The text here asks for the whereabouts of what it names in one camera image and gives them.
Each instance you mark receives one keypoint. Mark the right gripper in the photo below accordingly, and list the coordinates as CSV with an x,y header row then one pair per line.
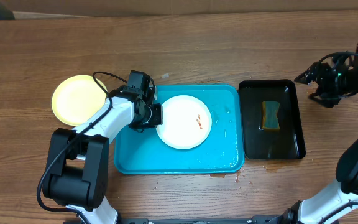
x,y
320,74

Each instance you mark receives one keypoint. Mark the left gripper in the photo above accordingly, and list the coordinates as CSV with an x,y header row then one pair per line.
x,y
158,121

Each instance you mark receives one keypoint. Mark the white plate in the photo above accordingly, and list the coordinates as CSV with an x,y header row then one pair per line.
x,y
187,122

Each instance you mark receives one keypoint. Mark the green yellow sponge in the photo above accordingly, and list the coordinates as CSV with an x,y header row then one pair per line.
x,y
269,115

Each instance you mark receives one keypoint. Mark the yellow-green plate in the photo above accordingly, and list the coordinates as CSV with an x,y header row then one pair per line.
x,y
77,99

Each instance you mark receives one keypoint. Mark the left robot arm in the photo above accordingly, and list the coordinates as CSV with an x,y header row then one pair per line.
x,y
76,174

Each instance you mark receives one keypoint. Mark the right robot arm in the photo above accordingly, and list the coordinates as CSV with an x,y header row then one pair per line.
x,y
341,196

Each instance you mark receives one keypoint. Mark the black water tray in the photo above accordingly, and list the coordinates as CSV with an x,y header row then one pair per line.
x,y
286,143

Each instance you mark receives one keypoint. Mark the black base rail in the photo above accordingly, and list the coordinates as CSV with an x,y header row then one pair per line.
x,y
259,219

